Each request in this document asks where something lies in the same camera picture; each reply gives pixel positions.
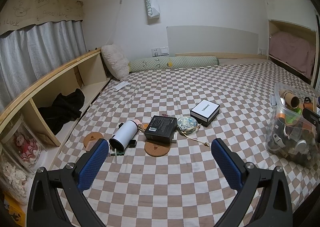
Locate white thermos bottle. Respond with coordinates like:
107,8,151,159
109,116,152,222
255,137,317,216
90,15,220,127
109,120,138,152

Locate blue floral silk pouch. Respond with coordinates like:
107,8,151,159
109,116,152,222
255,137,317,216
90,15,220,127
177,116,201,135

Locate green white clip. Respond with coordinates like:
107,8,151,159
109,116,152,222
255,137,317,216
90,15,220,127
110,149,125,159

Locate yellow box on floor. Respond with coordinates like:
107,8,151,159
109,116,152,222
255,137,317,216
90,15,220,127
3,193,26,227

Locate cardboard tube with twine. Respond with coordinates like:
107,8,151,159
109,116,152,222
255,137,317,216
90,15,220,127
279,90,300,109

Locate clear plastic storage bin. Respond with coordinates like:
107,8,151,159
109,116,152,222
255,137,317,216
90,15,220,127
266,83,319,168

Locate white dress doll box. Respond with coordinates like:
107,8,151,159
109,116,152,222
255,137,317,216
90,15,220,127
1,148,29,205

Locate pink blanket in alcove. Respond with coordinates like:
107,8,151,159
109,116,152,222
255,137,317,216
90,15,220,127
269,31,316,79

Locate red dress doll box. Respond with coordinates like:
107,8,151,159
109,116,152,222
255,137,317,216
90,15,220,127
1,115,47,173

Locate round cork coaster left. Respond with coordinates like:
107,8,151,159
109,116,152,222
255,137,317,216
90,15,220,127
83,132,104,148

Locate round cork coaster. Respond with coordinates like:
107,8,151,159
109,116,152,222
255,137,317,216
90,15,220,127
83,132,104,148
144,141,171,157

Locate wooden bedside shelf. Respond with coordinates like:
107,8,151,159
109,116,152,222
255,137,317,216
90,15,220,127
1,48,111,169

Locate black clothes on shelf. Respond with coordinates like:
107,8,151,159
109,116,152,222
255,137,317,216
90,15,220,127
39,89,85,135

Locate white black Chanel box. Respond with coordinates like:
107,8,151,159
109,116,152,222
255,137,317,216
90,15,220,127
190,99,220,127

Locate black cube charger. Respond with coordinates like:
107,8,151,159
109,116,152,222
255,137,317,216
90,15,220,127
128,139,137,148

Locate round cork coaster centre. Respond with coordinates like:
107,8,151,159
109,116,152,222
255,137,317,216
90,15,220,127
144,141,171,157

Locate checkered bed sheet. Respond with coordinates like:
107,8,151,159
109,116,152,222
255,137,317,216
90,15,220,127
53,62,319,226

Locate black product box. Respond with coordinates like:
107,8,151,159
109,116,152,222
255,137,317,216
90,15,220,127
144,116,177,144

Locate white card on bed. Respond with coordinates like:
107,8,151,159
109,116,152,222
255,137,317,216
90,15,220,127
112,81,130,91

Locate grey curtain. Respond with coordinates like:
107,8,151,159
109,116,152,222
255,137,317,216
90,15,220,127
1,21,87,111

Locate fluffy white pillow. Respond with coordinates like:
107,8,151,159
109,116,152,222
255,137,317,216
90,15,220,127
101,44,130,81

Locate green long bolster pillow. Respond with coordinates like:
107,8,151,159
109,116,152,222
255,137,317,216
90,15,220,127
129,56,220,73

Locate white hanging bag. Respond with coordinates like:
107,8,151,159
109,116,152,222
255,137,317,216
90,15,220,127
144,0,161,19

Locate white wall socket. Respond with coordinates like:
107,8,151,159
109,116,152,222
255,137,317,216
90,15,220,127
151,46,169,57

